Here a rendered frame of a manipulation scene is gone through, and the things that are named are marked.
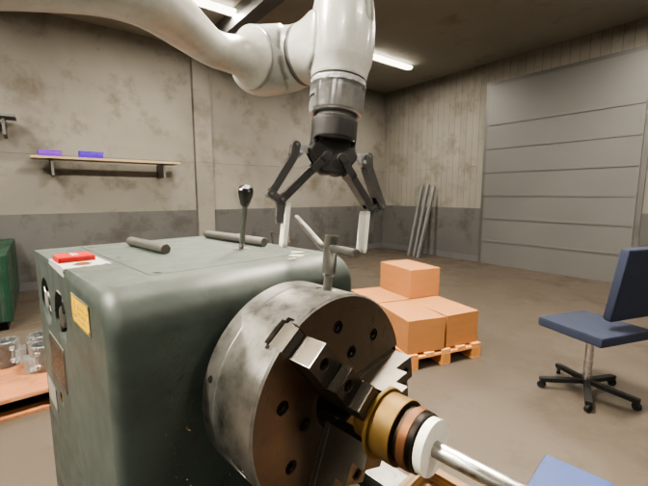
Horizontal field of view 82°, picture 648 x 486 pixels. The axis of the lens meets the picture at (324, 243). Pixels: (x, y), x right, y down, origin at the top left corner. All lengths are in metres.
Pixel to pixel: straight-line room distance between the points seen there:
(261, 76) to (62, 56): 6.43
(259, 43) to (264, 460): 0.61
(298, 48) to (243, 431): 0.56
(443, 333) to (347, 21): 2.82
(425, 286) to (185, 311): 3.24
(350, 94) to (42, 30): 6.67
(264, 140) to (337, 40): 7.19
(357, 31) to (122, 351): 0.55
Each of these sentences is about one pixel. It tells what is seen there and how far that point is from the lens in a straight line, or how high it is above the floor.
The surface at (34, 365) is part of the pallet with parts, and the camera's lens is 3.40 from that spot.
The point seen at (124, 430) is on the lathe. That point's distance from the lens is 0.61.
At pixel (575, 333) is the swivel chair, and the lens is 2.97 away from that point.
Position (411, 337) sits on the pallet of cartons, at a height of 0.27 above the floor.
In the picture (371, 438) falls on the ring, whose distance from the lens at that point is 0.52.
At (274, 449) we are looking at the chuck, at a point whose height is 1.06.
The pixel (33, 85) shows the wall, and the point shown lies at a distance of 6.93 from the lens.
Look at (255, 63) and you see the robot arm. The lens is 0.68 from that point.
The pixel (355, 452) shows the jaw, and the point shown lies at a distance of 0.57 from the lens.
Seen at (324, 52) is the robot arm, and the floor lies 1.59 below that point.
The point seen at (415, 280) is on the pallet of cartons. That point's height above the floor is 0.58.
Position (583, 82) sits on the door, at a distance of 7.68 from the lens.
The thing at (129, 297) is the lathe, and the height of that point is 1.24.
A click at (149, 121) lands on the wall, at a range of 7.04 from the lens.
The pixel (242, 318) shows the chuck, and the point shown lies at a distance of 0.57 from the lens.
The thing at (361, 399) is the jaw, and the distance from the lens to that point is 0.51.
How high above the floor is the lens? 1.38
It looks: 8 degrees down
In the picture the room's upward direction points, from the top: straight up
